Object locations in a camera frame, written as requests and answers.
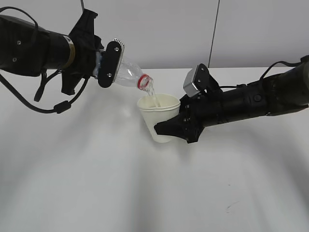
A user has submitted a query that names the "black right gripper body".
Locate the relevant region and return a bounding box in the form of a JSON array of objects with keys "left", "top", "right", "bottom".
[{"left": 179, "top": 89, "right": 224, "bottom": 144}]

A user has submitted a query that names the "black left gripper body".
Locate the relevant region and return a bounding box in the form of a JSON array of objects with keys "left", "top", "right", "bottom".
[{"left": 61, "top": 9, "right": 104, "bottom": 95}]

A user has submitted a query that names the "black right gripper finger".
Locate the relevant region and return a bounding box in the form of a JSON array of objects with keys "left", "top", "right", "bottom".
[{"left": 154, "top": 115, "right": 189, "bottom": 140}]

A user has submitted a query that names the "white paper cup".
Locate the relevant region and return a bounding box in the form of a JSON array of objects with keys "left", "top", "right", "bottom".
[{"left": 137, "top": 94, "right": 181, "bottom": 143}]

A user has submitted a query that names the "clear plastic water bottle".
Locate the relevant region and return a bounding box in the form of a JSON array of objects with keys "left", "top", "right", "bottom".
[{"left": 114, "top": 56, "right": 155, "bottom": 96}]

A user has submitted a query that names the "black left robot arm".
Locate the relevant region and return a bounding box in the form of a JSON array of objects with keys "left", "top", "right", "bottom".
[{"left": 0, "top": 9, "right": 104, "bottom": 95}]

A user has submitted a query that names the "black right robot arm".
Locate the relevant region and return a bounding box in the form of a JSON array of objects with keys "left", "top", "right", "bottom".
[{"left": 154, "top": 61, "right": 309, "bottom": 143}]

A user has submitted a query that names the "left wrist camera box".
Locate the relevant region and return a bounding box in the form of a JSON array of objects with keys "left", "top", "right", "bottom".
[{"left": 98, "top": 38, "right": 125, "bottom": 88}]

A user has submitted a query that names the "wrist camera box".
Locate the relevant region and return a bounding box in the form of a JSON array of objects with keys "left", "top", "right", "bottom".
[
  {"left": 183, "top": 63, "right": 220, "bottom": 98},
  {"left": 98, "top": 38, "right": 125, "bottom": 88}
]

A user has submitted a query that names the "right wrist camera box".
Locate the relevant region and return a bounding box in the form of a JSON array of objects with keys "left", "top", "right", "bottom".
[{"left": 183, "top": 63, "right": 220, "bottom": 98}]

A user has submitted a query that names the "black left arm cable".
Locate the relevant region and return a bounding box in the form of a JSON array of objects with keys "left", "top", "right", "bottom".
[{"left": 0, "top": 6, "right": 92, "bottom": 114}]

